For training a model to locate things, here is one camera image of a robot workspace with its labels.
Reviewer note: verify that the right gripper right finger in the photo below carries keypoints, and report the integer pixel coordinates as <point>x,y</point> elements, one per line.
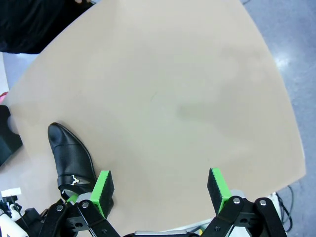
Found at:
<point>217,190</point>

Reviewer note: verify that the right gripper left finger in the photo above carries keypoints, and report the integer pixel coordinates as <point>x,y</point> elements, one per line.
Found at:
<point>103,192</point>

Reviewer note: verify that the small black handheld device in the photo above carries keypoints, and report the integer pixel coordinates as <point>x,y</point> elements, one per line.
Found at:
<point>69,153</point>

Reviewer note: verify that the black metal shoe stand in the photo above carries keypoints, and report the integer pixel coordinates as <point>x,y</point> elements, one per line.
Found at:
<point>7,150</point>

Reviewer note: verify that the person torso black jacket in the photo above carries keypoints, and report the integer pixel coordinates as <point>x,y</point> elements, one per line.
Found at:
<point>37,24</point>

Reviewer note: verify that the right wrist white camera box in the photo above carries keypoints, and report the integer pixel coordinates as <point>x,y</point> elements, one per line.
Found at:
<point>11,192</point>

